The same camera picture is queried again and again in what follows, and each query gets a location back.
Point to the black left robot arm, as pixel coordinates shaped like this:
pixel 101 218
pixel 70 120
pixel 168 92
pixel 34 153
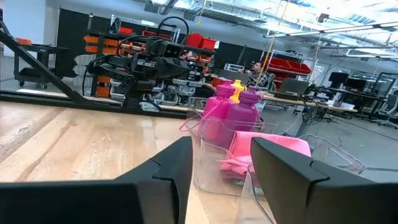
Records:
pixel 112 67

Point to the yellow water bottle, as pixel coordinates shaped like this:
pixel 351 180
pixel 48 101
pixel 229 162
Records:
pixel 237 90

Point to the black aluminium table frame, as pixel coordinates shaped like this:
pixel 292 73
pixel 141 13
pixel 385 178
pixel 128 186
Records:
pixel 46 74

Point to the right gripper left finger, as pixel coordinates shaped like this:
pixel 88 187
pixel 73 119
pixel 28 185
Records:
pixel 93 202

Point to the rack with grey bins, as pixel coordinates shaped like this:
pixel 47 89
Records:
pixel 186 87

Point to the red bin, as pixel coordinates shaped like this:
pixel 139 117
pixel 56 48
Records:
pixel 23 41

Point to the red box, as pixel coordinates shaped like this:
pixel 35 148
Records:
pixel 217 82

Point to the hot pink water bottle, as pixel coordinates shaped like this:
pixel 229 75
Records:
pixel 217 105

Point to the person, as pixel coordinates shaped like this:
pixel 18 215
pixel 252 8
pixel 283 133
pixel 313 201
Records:
pixel 256 76

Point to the purple water bottle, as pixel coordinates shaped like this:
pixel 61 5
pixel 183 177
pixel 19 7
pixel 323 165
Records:
pixel 244 112

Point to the black office chair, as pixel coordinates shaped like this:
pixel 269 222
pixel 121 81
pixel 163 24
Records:
pixel 388 109

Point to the long wooden work table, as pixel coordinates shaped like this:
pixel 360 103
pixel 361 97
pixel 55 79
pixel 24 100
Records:
pixel 311 102

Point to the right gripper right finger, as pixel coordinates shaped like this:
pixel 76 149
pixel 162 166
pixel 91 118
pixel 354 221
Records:
pixel 326 202

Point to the black desk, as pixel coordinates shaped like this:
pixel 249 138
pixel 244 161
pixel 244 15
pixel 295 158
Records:
pixel 357 95

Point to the grey open laptop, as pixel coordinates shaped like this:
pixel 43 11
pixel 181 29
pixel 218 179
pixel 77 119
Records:
pixel 292 87
pixel 233 76

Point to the rack with orange bins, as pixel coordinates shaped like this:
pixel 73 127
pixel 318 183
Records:
pixel 102 46

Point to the black monitor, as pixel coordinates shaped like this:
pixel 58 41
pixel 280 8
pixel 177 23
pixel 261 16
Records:
pixel 356 84
pixel 338 79

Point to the coral pink towel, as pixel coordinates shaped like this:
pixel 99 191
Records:
pixel 242 149

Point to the black utility cart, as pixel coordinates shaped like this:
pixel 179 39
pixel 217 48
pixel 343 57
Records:
pixel 40 62

